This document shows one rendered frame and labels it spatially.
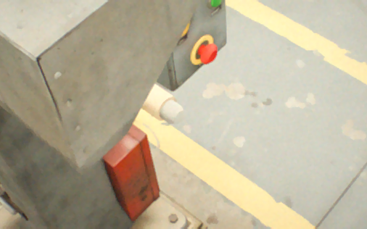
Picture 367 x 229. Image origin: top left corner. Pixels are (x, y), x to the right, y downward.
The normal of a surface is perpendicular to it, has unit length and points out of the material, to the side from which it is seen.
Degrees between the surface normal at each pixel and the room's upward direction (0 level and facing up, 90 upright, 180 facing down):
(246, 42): 0
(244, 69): 0
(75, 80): 90
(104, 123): 90
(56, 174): 90
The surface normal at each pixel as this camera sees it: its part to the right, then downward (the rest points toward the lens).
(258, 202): -0.07, -0.58
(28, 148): 0.74, 0.51
